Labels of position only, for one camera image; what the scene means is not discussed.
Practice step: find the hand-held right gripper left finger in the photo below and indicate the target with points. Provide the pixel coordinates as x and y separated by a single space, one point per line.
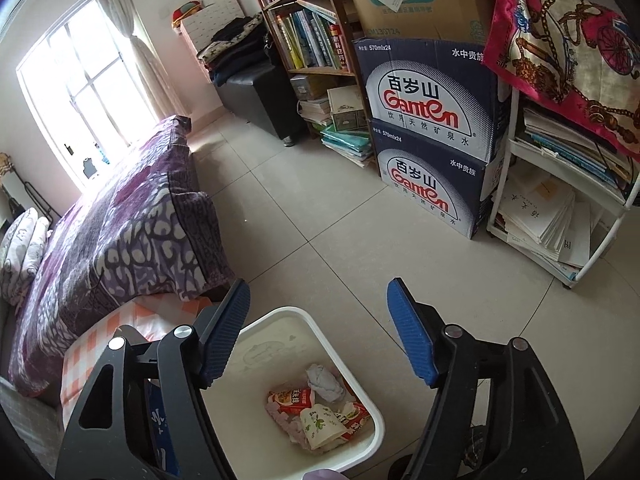
225 340

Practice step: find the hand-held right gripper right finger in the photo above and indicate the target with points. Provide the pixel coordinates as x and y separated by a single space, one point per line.
410 335

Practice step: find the white trash bin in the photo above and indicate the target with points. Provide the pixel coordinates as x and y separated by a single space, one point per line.
280 340

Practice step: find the torn red noodle cup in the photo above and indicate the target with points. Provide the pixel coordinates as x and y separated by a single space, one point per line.
290 400

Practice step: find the white paper ball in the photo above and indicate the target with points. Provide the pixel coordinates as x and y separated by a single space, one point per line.
322 382

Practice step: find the pink tissue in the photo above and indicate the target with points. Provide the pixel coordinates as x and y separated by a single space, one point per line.
285 427

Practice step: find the blue box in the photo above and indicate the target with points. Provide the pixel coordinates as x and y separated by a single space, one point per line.
162 425

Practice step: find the orange checked tablecloth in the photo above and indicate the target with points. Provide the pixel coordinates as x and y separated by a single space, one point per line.
90 345

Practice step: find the blue water bottle carton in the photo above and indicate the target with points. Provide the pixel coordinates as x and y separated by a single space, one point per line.
425 100
420 185

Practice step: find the bed with purple quilt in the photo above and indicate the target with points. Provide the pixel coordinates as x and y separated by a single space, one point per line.
100 240

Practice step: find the stacked papers and booklets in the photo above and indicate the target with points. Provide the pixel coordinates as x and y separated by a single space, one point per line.
545 210

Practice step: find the white rack cart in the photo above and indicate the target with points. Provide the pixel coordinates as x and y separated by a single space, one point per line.
505 170

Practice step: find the grey checked cloth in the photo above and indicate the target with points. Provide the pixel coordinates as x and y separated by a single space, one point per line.
30 410

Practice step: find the folded white quilt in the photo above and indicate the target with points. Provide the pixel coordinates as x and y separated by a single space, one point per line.
20 255

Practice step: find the small paper drawer box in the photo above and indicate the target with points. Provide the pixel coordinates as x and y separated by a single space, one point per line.
347 110

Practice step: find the black ottoman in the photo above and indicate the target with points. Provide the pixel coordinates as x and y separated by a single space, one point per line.
260 100

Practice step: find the black metal stand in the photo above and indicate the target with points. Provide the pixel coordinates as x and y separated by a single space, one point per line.
30 195

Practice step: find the wooden bookshelf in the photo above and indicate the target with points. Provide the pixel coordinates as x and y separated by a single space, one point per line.
320 72

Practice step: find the window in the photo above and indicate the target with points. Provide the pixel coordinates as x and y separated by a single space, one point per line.
85 85

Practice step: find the white curtain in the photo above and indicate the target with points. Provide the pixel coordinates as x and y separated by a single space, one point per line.
145 60

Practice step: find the black bag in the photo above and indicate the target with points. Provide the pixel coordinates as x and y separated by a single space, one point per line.
270 50

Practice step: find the pile of dark clothes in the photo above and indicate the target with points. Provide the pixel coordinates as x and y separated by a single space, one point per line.
235 45

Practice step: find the shelved books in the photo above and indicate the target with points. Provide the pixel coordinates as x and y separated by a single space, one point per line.
310 35

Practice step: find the white quilted storage box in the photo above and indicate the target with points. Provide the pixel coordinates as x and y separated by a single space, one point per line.
210 15

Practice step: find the brown cardboard box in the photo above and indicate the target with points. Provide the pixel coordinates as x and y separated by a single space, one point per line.
440 10

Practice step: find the red printed scarf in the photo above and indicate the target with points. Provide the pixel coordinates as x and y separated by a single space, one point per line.
560 45

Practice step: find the red and yellow toys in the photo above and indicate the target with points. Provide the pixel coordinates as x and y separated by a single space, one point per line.
185 15

